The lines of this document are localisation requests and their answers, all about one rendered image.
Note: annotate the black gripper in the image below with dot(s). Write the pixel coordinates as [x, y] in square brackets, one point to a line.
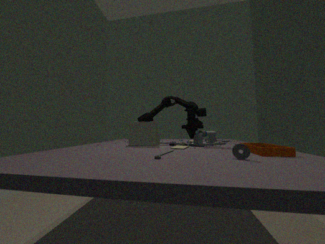
[191, 126]

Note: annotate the orange shallow tray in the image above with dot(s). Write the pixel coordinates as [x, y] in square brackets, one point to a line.
[270, 150]

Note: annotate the dark grey washer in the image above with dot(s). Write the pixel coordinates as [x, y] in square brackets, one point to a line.
[244, 155]

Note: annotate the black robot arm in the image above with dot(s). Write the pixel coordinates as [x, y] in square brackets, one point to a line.
[191, 108]

